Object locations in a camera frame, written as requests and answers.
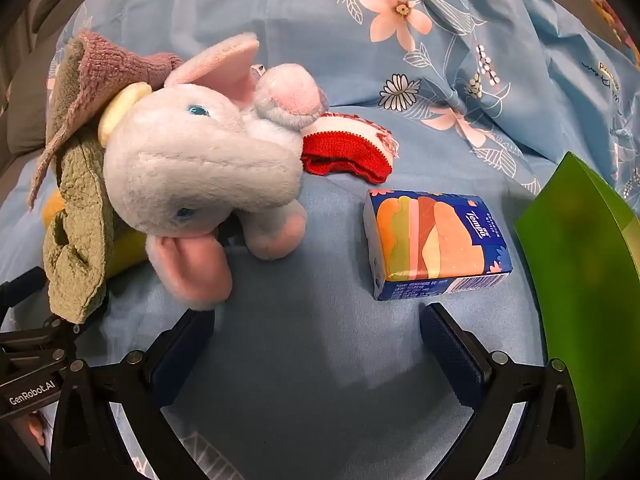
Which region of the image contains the grey sofa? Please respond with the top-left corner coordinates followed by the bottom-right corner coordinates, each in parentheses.
top-left (0, 0), bottom-right (103, 161)

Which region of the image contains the green cardboard box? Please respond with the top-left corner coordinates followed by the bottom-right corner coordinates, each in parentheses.
top-left (515, 151), bottom-right (640, 480)

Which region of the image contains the red white sock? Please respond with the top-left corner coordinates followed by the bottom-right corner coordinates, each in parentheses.
top-left (300, 112), bottom-right (399, 184)

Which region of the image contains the grey pink elephant plush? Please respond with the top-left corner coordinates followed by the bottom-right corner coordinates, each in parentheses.
top-left (97, 32), bottom-right (331, 311)

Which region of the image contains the blue floral bed sheet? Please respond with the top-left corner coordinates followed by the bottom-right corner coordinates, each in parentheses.
top-left (0, 0), bottom-right (640, 480)

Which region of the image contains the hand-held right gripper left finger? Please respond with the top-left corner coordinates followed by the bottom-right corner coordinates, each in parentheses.
top-left (50, 307), bottom-right (216, 480)

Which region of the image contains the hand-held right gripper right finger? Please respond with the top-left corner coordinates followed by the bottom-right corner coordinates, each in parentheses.
top-left (420, 302), bottom-right (586, 480)

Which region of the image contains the person's left hand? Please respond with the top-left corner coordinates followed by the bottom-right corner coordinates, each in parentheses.
top-left (27, 411), bottom-right (49, 447)

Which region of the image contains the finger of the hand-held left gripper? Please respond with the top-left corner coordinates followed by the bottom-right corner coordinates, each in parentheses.
top-left (0, 317), bottom-right (83, 378)
top-left (0, 266), bottom-right (47, 313)

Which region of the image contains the blue orange tissue pack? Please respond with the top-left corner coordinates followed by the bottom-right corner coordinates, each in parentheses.
top-left (362, 189), bottom-right (516, 302)

